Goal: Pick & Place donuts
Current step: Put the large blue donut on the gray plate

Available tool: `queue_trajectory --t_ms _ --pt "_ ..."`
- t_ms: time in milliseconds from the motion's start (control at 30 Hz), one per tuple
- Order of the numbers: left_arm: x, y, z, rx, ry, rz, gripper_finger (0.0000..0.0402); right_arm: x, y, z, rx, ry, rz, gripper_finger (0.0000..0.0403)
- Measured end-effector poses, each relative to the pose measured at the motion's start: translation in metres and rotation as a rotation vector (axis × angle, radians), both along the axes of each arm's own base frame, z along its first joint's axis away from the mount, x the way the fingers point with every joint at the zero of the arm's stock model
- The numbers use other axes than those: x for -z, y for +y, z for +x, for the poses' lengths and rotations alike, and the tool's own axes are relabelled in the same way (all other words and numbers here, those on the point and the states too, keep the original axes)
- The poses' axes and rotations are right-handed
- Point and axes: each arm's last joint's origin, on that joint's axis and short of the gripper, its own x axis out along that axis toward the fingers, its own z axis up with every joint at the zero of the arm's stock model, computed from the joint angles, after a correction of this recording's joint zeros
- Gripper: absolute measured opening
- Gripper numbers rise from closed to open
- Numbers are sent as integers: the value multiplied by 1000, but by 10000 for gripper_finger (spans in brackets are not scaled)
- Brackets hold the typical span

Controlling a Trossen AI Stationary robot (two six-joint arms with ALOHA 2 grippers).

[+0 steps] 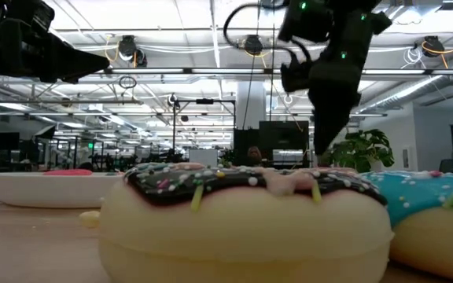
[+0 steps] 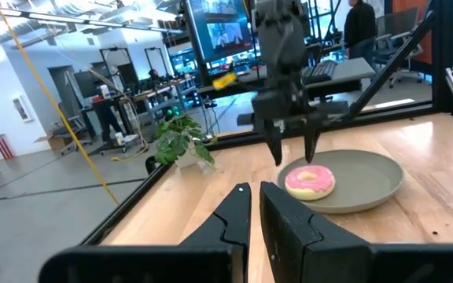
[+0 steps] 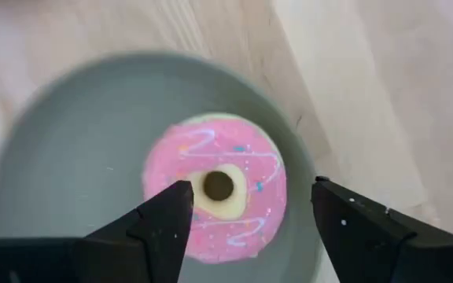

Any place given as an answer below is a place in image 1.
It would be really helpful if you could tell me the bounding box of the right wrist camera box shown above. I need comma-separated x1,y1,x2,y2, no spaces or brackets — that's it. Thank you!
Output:
279,54,315,94

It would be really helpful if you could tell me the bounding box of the large blue iced donut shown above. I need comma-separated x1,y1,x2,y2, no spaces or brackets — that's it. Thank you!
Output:
362,169,453,283

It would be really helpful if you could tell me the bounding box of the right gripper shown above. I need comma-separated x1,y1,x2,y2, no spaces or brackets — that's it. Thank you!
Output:
308,50,364,156

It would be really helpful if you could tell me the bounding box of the white board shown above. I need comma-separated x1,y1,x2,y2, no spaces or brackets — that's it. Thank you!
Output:
189,149,219,168

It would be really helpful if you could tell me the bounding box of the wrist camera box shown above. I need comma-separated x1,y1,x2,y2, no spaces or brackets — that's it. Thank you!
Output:
0,0,57,35
279,54,315,94

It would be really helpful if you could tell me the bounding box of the white round plate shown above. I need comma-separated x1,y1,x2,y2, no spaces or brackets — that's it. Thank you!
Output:
0,171,124,209

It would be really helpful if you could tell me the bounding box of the silver ventilation duct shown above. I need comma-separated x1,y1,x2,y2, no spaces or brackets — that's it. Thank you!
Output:
358,74,453,115

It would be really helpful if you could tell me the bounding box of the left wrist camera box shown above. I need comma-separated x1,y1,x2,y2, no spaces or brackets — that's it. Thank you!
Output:
0,0,57,35

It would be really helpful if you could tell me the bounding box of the black angled monitor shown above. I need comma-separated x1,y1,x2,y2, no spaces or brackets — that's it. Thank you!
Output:
33,124,57,140

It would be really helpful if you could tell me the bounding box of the green potted plant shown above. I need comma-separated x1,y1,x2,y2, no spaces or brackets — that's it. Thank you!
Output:
328,128,396,174

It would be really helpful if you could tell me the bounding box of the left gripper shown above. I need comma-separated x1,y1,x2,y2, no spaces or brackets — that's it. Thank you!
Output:
0,17,111,85

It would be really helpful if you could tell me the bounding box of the large chocolate sprinkle donut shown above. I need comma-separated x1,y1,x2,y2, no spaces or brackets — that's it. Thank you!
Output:
97,160,396,283

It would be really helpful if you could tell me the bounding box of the black frame stand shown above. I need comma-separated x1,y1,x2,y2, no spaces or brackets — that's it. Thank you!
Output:
172,98,237,164

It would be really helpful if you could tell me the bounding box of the small pale yellow lump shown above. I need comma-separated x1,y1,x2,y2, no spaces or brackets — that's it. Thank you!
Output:
79,210,101,229

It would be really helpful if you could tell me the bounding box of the black hanging cable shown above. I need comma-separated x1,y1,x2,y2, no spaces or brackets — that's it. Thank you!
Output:
268,0,277,123

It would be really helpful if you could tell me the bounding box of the small red iced donut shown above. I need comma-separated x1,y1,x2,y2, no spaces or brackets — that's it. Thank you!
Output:
43,168,94,177

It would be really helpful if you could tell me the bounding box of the person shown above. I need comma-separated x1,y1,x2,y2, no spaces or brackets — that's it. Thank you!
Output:
245,145,263,167

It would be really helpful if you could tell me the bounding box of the large pink iced donut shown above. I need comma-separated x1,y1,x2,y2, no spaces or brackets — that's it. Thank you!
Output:
313,166,358,173

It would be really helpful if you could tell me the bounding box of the black ceiling cable reel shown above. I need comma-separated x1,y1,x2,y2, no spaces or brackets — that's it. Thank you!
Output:
422,35,447,59
243,34,265,57
116,34,149,68

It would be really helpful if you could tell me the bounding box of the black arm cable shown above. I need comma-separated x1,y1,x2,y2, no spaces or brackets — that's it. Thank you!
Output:
223,2,314,64

